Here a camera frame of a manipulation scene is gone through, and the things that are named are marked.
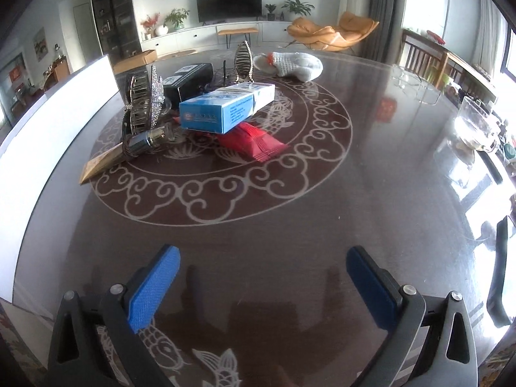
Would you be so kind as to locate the blue white medicine box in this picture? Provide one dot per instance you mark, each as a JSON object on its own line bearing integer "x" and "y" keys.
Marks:
{"x": 223, "y": 109}

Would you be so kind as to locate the red snack packet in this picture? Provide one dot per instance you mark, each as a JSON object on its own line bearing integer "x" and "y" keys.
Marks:
{"x": 252, "y": 141}

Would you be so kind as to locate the orange lounge chair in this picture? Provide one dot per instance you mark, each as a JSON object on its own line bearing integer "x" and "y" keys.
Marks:
{"x": 350, "y": 30}

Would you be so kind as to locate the brown cardboard box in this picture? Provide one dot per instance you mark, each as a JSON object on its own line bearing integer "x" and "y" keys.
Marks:
{"x": 135, "y": 61}

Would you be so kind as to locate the white knit glove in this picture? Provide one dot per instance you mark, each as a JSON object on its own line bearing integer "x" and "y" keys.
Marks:
{"x": 302, "y": 66}

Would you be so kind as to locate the white cardboard storage box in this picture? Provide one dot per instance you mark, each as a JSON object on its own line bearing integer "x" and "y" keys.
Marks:
{"x": 33, "y": 148}

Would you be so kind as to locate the red flower vase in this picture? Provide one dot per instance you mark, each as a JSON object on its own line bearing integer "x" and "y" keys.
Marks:
{"x": 149, "y": 25}

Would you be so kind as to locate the gold tube cosmetic bottle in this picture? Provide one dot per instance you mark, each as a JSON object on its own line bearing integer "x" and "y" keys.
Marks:
{"x": 117, "y": 151}

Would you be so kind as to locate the black rectangular box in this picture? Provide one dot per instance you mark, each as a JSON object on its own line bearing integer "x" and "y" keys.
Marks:
{"x": 188, "y": 82}

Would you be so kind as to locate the wooden dining chair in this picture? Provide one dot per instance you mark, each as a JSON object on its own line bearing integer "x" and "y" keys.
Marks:
{"x": 423, "y": 57}

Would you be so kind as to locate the dark display cabinet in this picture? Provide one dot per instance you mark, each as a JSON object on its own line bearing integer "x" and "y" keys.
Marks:
{"x": 116, "y": 29}

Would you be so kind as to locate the green potted plant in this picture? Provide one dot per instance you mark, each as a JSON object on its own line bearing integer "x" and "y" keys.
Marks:
{"x": 176, "y": 18}

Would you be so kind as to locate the black television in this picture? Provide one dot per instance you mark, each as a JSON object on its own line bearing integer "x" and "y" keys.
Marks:
{"x": 214, "y": 10}

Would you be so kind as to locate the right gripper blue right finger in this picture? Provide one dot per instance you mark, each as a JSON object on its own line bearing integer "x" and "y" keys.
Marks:
{"x": 393, "y": 309}

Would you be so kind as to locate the wooden bench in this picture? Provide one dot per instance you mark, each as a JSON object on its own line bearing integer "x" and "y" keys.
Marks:
{"x": 246, "y": 33}

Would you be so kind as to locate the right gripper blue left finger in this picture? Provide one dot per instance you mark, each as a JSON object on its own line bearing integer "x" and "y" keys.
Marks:
{"x": 127, "y": 308}

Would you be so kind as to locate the white media console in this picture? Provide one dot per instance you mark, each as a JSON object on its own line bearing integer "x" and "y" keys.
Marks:
{"x": 204, "y": 38}

